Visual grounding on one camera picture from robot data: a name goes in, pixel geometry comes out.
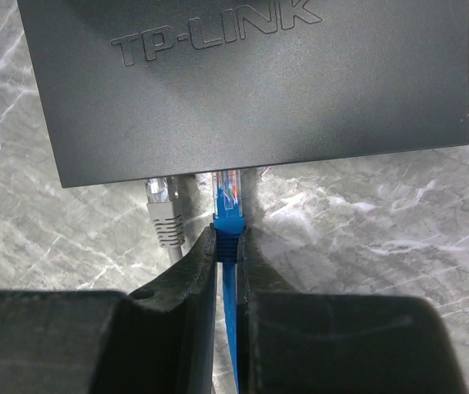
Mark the black network switch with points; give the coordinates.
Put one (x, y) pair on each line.
(139, 89)

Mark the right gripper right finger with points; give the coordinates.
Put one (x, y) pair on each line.
(294, 342)

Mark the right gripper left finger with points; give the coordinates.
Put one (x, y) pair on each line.
(156, 339)

